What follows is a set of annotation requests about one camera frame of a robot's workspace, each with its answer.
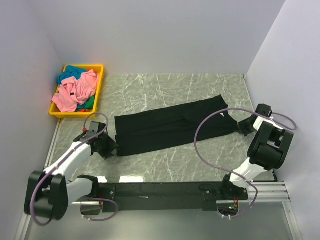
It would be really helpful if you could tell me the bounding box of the black t shirt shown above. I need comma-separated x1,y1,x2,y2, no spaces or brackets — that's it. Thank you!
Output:
114,95,238,157

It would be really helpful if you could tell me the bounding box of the orange red t shirt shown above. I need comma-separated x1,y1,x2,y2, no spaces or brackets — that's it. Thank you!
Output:
76,108,92,113

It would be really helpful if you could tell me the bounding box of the teal blue t shirt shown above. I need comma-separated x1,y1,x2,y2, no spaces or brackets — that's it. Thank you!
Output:
57,65,87,85

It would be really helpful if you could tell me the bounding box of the aluminium extrusion rail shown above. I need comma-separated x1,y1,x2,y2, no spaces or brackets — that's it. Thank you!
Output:
252,182,291,203

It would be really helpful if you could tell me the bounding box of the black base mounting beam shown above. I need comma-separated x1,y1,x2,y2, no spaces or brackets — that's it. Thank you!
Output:
96,181,249,211

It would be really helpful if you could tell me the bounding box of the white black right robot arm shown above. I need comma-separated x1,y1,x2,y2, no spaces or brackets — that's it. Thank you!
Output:
219,104,294,200

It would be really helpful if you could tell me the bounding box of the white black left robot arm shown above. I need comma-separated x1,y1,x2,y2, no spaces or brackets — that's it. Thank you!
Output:
24,121,116,222

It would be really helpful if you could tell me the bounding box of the pink t shirt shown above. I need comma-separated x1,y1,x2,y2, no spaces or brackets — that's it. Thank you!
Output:
52,69,100,113

